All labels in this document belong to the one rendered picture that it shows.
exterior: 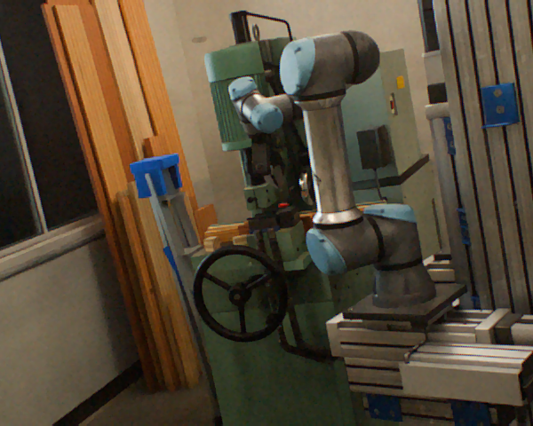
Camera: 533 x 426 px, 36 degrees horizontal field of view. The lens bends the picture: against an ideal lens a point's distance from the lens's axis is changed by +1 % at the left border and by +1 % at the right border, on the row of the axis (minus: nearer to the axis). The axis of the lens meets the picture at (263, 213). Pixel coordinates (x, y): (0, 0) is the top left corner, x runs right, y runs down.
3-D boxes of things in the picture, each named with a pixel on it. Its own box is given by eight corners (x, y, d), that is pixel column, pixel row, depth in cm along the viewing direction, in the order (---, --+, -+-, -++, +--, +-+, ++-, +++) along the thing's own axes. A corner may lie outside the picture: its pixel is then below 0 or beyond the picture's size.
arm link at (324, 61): (387, 268, 190) (355, 28, 177) (330, 285, 185) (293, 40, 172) (361, 257, 201) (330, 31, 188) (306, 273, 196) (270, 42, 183)
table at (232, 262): (181, 283, 250) (177, 264, 249) (216, 257, 279) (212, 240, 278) (377, 261, 231) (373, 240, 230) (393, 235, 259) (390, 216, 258)
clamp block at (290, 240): (250, 265, 242) (243, 236, 241) (263, 254, 255) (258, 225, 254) (298, 259, 238) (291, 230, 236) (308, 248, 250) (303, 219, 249)
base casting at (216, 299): (198, 314, 261) (192, 287, 260) (253, 265, 315) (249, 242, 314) (334, 300, 247) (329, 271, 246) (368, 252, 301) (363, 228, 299)
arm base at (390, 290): (447, 287, 200) (440, 248, 198) (418, 308, 188) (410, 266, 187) (392, 287, 209) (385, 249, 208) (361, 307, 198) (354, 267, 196)
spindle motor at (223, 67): (215, 154, 257) (194, 54, 252) (234, 147, 273) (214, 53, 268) (268, 145, 251) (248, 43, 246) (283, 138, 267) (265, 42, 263)
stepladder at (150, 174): (206, 429, 355) (122, 166, 341) (228, 404, 378) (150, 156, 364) (240, 425, 348) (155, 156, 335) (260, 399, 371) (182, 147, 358)
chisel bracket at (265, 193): (248, 215, 262) (242, 189, 260) (260, 206, 275) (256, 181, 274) (269, 212, 259) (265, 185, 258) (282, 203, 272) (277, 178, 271)
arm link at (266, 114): (296, 102, 214) (278, 87, 223) (257, 110, 211) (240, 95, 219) (296, 130, 219) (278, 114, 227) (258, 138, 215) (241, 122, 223)
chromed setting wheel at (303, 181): (302, 209, 269) (295, 172, 267) (311, 201, 280) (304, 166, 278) (311, 208, 268) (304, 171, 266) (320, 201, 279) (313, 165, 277)
